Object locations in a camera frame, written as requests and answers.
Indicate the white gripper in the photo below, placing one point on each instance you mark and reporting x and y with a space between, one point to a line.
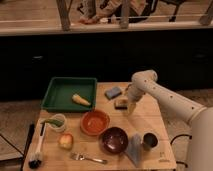
133 96

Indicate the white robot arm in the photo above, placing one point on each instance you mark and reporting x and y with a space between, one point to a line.
197 116

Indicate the orange bowl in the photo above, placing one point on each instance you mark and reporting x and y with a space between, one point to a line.
94 122

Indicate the purple bowl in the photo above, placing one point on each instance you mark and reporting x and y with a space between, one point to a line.
114 140

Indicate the brown chocolate bar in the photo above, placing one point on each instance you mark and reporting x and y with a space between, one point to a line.
127 88

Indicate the blue sponge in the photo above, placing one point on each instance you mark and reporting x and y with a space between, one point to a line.
113 92

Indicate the dark metal cup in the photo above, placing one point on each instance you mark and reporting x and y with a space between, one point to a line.
149 141

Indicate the grey folded cloth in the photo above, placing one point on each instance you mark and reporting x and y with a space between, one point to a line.
133 150

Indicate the green plastic tray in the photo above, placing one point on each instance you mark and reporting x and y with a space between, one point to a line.
58 97

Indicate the white cup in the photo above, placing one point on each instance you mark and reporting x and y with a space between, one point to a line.
62 118

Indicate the green pepper toy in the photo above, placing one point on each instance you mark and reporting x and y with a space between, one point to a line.
52 122

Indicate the person in background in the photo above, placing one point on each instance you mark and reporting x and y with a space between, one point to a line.
139 10

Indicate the red yellow apple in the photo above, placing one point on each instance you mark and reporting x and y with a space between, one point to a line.
66 141

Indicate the silver fork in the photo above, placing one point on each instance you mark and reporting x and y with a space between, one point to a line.
80 157

